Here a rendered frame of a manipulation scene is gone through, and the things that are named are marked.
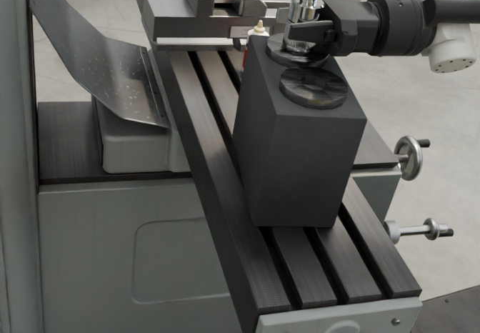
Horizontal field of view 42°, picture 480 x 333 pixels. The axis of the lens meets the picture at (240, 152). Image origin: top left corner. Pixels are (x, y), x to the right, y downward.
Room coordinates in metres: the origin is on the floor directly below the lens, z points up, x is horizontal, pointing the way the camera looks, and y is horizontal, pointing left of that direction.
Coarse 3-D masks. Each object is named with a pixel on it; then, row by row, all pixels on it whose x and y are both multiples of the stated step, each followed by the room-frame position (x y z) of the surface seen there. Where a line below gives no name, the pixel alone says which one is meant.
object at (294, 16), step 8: (288, 16) 0.82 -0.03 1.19; (296, 16) 0.81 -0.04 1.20; (304, 16) 0.80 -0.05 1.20; (312, 16) 0.81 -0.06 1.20; (320, 16) 0.82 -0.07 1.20; (288, 24) 0.82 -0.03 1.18; (288, 40) 0.81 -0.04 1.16; (288, 48) 0.81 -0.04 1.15; (296, 48) 0.80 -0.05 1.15; (304, 48) 0.81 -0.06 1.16; (312, 48) 0.81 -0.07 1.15
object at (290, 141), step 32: (256, 64) 0.79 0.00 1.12; (288, 64) 0.78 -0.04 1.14; (320, 64) 0.80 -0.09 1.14; (256, 96) 0.76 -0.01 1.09; (288, 96) 0.70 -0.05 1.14; (320, 96) 0.70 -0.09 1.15; (352, 96) 0.73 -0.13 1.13; (256, 128) 0.73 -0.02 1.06; (288, 128) 0.66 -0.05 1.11; (320, 128) 0.67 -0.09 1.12; (352, 128) 0.68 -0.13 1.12; (256, 160) 0.70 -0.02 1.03; (288, 160) 0.66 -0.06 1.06; (320, 160) 0.67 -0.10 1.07; (352, 160) 0.69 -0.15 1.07; (256, 192) 0.67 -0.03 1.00; (288, 192) 0.67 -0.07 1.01; (320, 192) 0.68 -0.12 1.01; (256, 224) 0.66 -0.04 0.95; (288, 224) 0.67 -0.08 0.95; (320, 224) 0.68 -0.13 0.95
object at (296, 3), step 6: (294, 0) 0.82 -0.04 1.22; (300, 0) 0.82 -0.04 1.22; (318, 0) 0.83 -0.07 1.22; (294, 6) 0.81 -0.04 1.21; (300, 6) 0.81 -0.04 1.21; (306, 6) 0.81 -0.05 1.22; (312, 6) 0.81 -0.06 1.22; (318, 6) 0.81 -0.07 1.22; (306, 12) 0.80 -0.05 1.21; (312, 12) 0.81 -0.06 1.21; (318, 12) 0.81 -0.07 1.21
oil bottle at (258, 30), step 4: (260, 20) 1.10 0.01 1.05; (260, 24) 1.10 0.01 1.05; (256, 28) 1.10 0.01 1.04; (260, 28) 1.10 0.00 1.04; (248, 32) 1.10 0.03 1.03; (252, 32) 1.10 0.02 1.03; (256, 32) 1.09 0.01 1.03; (260, 32) 1.09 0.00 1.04; (264, 32) 1.10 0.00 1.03; (248, 36) 1.09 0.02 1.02; (248, 40) 1.09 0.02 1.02; (244, 52) 1.10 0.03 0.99; (244, 56) 1.09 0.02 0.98; (244, 60) 1.09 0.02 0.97
